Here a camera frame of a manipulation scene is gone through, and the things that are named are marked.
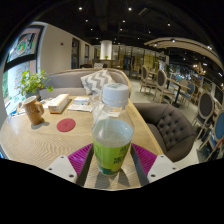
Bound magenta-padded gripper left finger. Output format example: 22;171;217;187
44;143;96;187

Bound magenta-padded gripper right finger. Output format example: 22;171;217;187
129;143;181;187

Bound clear green-labelled drink bottle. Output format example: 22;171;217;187
91;83;135;177

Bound dark grey tufted armchair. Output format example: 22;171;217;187
133;102;198;163

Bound flat round red coaster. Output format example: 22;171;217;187
56;118;77;133

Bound white printed pamphlets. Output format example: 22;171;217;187
68;95;94;113

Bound tan ceramic mug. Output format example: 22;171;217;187
22;95;45;126

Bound grey curved sofa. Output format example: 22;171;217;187
39;68;133;100

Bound group of dining chairs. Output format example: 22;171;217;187
138;64;224;161

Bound grey white chevron pillow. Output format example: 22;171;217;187
80;69;116;97

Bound green potted plant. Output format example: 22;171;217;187
16;68;54;101

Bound colourful window poster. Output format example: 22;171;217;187
6;26;44;64

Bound group of ceiling lights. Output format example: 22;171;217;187
76;4;214;51

